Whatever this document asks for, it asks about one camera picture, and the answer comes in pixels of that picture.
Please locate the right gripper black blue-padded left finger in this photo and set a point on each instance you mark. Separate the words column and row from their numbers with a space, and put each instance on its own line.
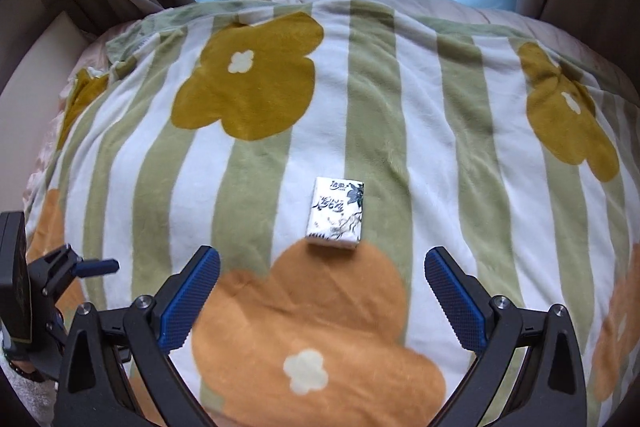
column 94, row 389

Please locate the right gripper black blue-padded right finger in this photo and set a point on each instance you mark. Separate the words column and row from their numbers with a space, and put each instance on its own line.
column 550, row 389

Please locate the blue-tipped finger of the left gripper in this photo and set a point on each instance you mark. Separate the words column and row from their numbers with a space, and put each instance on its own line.
column 95, row 267

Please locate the white patterned tissue pack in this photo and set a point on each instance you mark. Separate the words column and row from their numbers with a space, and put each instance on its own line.
column 335, row 213

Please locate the cream bench cushion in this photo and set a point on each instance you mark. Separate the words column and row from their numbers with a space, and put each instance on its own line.
column 32, row 78

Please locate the striped flower blanket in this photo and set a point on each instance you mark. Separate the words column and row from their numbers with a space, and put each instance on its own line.
column 322, row 147

